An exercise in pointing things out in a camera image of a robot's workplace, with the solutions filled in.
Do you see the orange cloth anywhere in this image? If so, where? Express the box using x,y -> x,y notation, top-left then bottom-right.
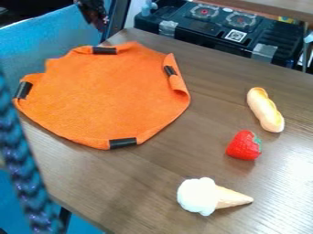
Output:
11,41 -> 192,151

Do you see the toy bread loaf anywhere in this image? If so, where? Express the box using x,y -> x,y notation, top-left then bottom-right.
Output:
245,86 -> 286,133

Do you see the tap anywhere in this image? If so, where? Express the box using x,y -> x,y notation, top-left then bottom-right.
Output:
140,0 -> 159,17

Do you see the braided cable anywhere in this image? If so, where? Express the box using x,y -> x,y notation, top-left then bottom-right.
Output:
0,68 -> 67,234

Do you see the red toy strawberry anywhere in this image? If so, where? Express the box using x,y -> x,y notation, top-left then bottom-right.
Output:
224,129 -> 264,162

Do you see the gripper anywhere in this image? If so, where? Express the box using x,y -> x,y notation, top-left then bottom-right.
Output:
74,0 -> 112,33

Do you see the toy ice cream cone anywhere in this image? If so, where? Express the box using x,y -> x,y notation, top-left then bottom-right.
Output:
176,176 -> 254,218

